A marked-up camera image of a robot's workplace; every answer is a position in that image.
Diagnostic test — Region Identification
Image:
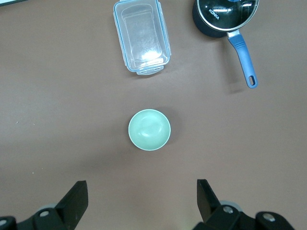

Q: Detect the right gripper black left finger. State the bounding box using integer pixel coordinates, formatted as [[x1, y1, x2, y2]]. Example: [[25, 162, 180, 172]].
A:
[[0, 180, 89, 230]]

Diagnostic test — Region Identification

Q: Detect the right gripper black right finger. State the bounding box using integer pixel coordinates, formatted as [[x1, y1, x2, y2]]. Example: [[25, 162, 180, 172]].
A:
[[193, 179, 295, 230]]

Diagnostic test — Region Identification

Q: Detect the green bowl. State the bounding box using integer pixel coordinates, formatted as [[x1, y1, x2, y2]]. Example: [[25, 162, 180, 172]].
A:
[[128, 109, 172, 151]]

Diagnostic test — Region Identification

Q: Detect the clear plastic lidded container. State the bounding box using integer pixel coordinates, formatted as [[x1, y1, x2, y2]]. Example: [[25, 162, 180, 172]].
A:
[[113, 0, 172, 76]]

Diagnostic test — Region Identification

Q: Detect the dark saucepan with blue handle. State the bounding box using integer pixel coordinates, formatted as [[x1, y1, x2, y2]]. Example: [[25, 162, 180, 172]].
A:
[[191, 0, 260, 89]]

